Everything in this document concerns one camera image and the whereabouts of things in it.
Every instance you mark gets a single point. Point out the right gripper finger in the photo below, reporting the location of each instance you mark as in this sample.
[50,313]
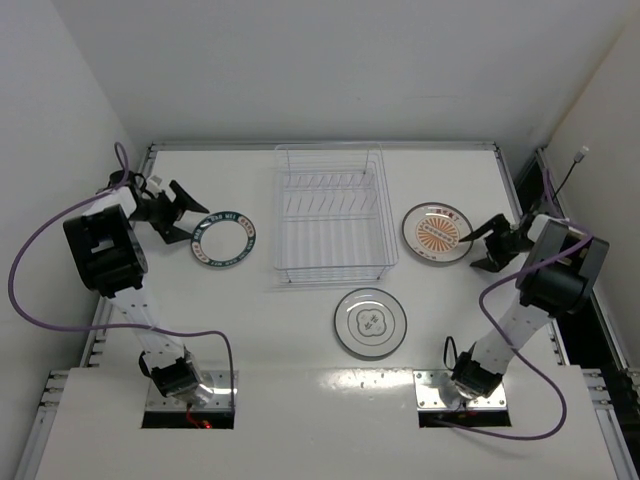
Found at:
[487,227]
[491,262]

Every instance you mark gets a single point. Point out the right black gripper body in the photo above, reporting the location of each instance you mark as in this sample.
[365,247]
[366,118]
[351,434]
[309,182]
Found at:
[498,242]

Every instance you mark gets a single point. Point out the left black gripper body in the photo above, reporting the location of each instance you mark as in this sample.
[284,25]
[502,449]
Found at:
[165,212]

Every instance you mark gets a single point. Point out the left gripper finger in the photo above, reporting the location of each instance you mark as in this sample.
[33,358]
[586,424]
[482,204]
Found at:
[172,234]
[183,201]

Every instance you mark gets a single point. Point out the green rimmed white plate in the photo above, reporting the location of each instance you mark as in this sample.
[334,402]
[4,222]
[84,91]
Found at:
[223,239]

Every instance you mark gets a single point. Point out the orange sunburst plate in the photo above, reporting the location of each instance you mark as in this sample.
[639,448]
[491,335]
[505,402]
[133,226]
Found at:
[435,232]

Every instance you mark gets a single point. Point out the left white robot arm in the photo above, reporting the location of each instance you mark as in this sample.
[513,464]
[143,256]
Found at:
[110,261]

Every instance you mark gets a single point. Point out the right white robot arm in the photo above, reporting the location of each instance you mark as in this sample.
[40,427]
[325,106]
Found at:
[557,277]

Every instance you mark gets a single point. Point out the grey rimmed white plate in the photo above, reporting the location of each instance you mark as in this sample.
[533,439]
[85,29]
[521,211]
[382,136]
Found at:
[370,324]

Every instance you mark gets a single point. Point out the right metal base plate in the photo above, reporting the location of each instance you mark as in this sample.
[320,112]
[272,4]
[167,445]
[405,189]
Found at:
[435,392]

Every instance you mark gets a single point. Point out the metal base plate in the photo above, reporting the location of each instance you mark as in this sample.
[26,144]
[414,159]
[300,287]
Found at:
[213,397]
[435,392]

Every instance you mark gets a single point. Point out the clear wire dish rack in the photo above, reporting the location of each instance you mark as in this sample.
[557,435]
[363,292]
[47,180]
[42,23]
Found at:
[333,217]

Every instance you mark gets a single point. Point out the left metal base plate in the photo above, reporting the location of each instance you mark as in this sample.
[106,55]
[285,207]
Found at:
[213,397]

